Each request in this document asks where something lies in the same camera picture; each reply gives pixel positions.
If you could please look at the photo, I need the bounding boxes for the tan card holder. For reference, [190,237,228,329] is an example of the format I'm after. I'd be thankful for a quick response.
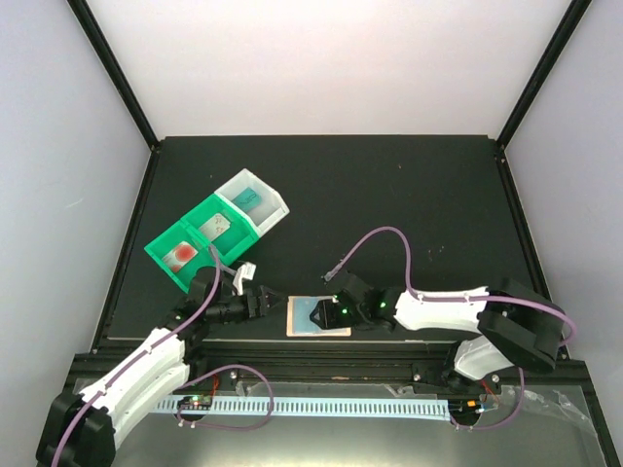
[286,296,351,338]

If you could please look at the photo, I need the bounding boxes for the teal VIP credit card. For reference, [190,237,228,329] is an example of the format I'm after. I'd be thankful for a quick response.
[232,187,263,213]

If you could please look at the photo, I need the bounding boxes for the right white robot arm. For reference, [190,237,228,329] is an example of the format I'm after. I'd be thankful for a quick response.
[308,272,565,393]

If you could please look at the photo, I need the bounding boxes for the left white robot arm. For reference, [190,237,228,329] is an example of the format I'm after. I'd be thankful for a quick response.
[35,267,282,466]

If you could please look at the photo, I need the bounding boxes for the floral card in bin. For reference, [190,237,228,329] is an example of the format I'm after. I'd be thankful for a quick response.
[199,213,231,241]

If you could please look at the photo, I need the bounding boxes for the red dot card in bin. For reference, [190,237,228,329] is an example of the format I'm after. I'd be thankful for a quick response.
[163,241,198,273]

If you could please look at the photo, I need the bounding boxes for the green bin middle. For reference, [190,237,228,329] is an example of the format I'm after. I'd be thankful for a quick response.
[181,194,259,266]

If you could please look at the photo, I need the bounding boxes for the green bin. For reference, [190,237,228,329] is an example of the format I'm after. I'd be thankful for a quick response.
[144,220,225,293]
[181,194,259,266]

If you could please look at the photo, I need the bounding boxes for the white translucent bin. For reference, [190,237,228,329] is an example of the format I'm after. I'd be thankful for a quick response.
[215,168,290,237]

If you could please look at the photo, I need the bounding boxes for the green bin near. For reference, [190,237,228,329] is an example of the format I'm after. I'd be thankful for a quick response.
[144,220,225,293]

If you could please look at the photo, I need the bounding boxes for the left controller board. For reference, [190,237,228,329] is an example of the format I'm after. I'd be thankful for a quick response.
[177,395,213,412]

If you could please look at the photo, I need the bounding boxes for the controller board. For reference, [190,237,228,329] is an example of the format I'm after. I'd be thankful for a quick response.
[177,395,213,412]
[448,399,498,415]

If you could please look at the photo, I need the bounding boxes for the right controller board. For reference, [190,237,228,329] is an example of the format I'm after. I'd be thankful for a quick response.
[448,399,498,415]

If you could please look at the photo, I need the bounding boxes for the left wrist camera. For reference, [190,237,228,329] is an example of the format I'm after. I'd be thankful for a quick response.
[232,262,257,296]

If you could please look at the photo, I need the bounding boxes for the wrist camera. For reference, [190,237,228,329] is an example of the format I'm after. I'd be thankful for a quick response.
[232,262,257,296]
[322,268,342,283]

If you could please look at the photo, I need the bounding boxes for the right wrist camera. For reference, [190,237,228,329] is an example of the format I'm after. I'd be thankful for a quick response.
[322,268,342,283]

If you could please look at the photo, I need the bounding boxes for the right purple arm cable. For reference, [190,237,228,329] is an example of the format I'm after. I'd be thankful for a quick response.
[328,226,579,347]

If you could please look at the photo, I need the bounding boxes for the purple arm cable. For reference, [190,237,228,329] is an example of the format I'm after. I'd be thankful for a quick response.
[46,245,239,467]
[328,226,579,347]

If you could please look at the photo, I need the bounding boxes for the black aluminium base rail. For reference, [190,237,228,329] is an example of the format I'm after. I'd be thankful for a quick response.
[189,338,502,393]

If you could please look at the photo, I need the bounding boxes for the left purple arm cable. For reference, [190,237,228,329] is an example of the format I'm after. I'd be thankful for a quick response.
[46,245,239,467]

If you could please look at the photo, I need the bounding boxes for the white slotted cable duct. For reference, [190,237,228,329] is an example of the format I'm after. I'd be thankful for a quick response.
[152,395,451,421]

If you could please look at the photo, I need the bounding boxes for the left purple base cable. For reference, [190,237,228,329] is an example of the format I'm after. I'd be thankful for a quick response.
[175,365,275,433]

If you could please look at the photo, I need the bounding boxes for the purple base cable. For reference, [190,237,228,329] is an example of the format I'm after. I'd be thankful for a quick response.
[450,367,526,433]
[175,365,275,433]

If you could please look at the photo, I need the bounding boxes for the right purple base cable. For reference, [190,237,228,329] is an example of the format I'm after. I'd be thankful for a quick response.
[450,367,526,433]

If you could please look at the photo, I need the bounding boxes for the right black frame post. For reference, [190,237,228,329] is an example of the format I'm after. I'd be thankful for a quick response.
[496,0,592,150]

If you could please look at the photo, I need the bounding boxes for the black frame post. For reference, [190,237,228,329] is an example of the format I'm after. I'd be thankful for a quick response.
[496,0,592,150]
[67,0,160,150]

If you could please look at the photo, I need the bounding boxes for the left black frame post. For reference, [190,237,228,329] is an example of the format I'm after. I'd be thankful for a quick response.
[67,0,160,150]

